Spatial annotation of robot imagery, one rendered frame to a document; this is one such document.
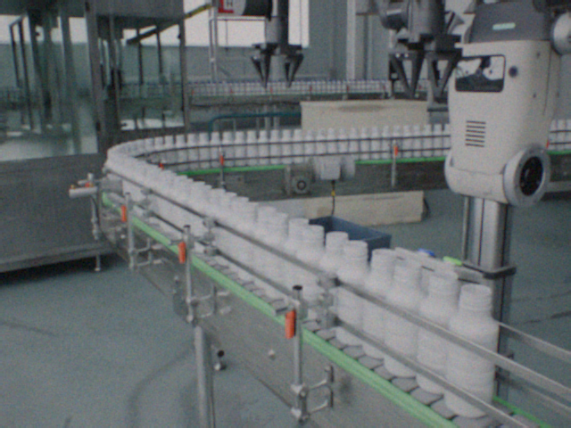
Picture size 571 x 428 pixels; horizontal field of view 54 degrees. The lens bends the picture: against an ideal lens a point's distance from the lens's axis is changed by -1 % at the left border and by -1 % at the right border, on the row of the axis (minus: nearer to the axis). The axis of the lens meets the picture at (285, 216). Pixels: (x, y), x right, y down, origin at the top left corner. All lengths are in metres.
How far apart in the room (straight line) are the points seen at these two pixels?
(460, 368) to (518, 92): 0.79
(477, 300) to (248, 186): 2.16
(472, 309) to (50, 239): 3.86
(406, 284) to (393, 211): 4.83
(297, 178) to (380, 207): 2.91
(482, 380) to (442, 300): 0.11
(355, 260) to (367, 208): 4.62
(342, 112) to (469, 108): 3.87
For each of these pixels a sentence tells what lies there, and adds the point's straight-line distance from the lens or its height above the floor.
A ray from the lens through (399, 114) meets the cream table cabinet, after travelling 5.50.
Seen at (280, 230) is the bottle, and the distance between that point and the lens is 1.07.
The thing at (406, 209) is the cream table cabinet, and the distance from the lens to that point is 5.68.
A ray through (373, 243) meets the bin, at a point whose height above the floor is 0.93.
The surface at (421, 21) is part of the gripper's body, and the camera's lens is 0.96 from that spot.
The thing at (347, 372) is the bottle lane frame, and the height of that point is 0.98.
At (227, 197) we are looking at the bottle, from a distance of 1.28.
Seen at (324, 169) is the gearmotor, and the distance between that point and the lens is 2.70.
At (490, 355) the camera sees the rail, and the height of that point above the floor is 1.11.
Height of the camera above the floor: 1.42
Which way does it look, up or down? 14 degrees down
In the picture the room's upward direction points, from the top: 1 degrees counter-clockwise
